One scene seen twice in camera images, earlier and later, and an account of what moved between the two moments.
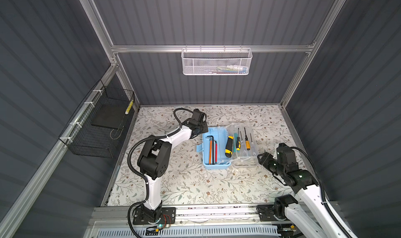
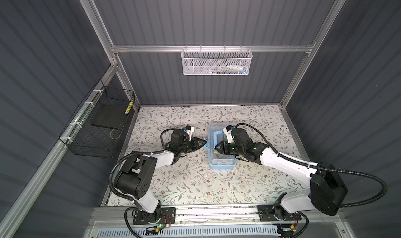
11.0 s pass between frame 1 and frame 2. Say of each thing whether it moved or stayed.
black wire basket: stayed
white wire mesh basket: stayed
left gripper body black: moved
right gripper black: moved
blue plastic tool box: moved
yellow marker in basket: stayed
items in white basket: stayed
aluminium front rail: stayed
